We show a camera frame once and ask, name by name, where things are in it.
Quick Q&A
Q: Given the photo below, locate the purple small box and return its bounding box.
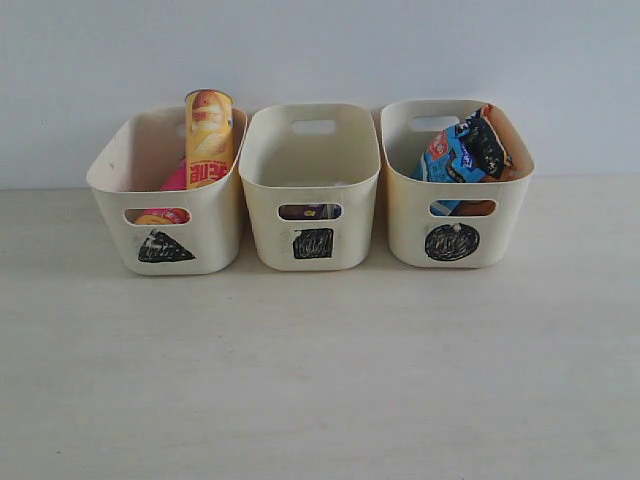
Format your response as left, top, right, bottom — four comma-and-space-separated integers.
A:
278, 204, 325, 221

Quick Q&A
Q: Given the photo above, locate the blue noodle bag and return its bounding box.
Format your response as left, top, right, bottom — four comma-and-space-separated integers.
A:
411, 122, 489, 217

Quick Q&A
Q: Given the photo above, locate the pink Lays chips can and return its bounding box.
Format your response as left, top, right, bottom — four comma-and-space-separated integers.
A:
134, 158, 190, 225

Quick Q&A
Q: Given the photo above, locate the yellow Lays chips can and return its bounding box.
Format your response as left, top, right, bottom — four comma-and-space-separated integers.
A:
185, 89, 234, 189

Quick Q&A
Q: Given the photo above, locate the orange black noodle bag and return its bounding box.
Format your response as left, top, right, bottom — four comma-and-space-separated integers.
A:
457, 103, 516, 219

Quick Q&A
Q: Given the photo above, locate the middle cream bin square mark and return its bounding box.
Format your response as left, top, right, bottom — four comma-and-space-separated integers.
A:
238, 104, 381, 271

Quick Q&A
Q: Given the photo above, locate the left cream bin triangle mark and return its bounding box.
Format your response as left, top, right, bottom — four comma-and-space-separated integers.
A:
86, 107, 246, 276

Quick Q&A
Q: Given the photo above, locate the right cream bin circle mark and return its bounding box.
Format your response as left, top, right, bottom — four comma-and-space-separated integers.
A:
380, 99, 534, 268

